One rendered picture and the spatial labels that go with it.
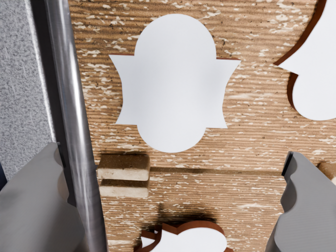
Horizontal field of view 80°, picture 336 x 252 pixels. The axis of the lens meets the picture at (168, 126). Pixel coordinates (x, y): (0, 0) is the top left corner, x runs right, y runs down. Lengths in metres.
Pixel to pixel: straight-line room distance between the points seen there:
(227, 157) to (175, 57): 0.14
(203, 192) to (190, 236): 0.06
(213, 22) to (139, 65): 0.07
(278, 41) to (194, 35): 0.08
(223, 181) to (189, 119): 0.11
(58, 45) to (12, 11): 0.05
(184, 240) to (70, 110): 0.22
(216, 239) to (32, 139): 0.27
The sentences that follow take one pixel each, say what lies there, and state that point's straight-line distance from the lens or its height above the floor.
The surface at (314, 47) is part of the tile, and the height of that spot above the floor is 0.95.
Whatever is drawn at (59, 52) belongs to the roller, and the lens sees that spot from 0.25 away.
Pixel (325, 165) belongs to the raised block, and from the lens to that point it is 0.31.
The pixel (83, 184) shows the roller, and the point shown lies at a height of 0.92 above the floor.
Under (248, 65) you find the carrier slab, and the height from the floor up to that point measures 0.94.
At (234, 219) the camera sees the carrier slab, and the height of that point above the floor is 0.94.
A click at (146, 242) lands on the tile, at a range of 0.34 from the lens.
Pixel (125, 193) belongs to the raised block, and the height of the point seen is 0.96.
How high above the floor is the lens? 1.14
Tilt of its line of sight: 62 degrees down
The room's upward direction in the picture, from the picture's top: 179 degrees counter-clockwise
